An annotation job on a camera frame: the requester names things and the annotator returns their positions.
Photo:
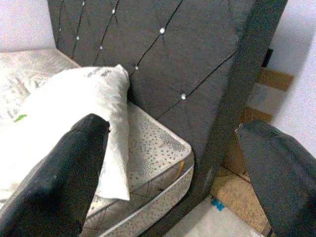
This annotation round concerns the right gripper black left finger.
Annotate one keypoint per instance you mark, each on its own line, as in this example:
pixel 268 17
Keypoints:
pixel 49 192

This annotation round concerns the dark tufted studded headboard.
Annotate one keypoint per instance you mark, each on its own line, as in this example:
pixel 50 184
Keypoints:
pixel 187 56

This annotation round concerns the plain brown cardboard box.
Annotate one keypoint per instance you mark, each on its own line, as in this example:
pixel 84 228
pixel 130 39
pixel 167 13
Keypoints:
pixel 234 158

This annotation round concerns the grey quilted mattress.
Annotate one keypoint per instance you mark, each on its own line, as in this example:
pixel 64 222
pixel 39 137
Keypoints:
pixel 153 153

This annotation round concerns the white pillow green tree print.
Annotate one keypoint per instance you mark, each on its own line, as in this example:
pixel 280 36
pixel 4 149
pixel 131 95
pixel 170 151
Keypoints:
pixel 61 103

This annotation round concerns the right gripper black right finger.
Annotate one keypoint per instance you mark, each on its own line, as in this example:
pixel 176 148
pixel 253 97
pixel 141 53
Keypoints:
pixel 286 187

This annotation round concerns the white bag blue mark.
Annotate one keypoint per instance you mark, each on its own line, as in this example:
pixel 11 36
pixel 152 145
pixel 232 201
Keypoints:
pixel 197 222

